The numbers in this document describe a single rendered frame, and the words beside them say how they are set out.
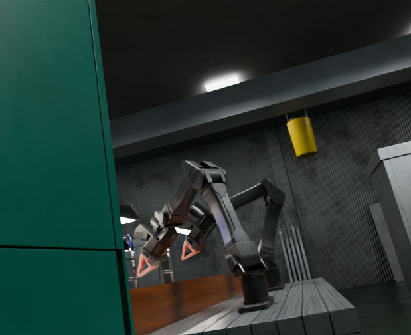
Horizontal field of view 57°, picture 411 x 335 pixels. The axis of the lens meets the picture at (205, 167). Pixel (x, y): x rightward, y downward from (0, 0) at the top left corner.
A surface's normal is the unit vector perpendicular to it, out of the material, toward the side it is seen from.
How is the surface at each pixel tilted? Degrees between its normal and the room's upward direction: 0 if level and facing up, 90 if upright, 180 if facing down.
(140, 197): 90
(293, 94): 90
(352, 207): 90
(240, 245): 71
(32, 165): 90
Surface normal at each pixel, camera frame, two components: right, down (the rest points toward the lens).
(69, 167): 0.94, -0.25
